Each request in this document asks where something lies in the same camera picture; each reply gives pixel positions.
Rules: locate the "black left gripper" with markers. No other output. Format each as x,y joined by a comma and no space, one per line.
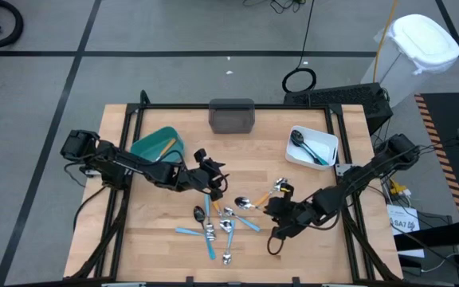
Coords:
199,177

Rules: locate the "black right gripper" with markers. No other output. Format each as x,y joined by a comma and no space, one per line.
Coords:
297,215

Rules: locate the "wooden-bowl spoon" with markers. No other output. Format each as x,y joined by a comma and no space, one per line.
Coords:
225,226

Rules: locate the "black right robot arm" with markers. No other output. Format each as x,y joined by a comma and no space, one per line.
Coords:
365,175

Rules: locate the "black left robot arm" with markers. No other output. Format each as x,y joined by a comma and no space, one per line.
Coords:
134,169

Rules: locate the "grey translucent plastic bin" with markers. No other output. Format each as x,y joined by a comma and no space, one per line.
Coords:
231,119

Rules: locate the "black table edge clip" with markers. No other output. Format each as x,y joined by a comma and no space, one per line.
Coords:
296,280
189,280

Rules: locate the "teal plastic bin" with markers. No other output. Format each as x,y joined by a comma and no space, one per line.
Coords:
150,145

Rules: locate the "white plastic bin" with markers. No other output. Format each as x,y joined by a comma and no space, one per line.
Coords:
321,143

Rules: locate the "yellow power plug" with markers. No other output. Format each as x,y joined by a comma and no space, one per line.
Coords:
397,187

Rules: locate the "white SA7 label sheet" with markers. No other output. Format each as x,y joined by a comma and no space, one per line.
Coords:
402,223

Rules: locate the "hazard-striped black platform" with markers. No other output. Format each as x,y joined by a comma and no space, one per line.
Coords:
444,115

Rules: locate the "white lidded trash bin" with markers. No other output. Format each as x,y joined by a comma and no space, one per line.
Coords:
420,38

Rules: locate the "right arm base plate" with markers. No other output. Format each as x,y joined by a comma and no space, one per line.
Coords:
343,169

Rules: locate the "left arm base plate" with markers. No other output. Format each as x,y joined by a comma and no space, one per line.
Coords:
91,173

